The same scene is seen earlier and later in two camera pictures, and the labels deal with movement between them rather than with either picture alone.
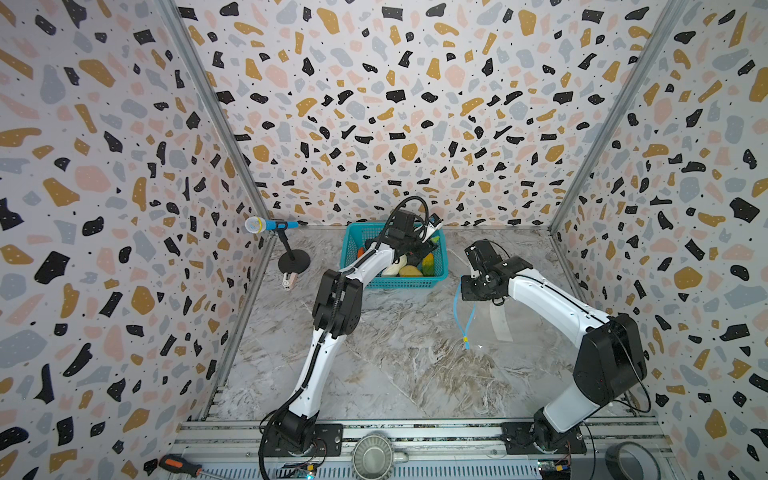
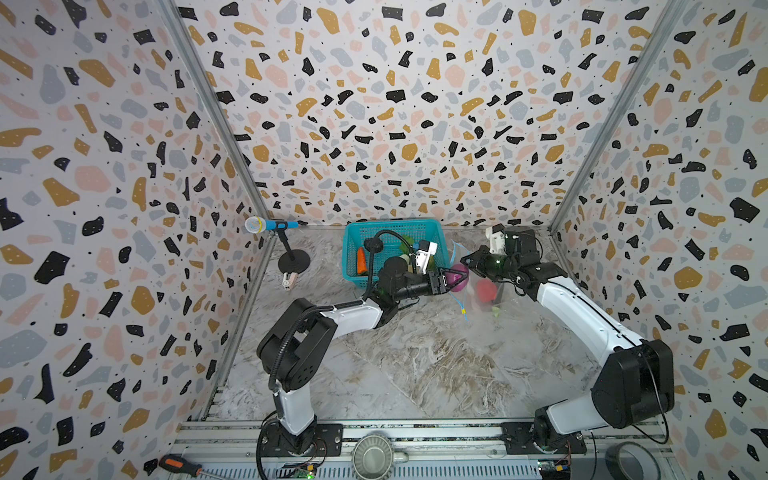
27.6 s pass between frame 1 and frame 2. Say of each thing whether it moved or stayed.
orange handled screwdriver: stayed
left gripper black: moved
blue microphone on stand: stayed
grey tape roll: stayed
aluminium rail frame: stayed
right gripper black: moved
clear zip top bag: moved
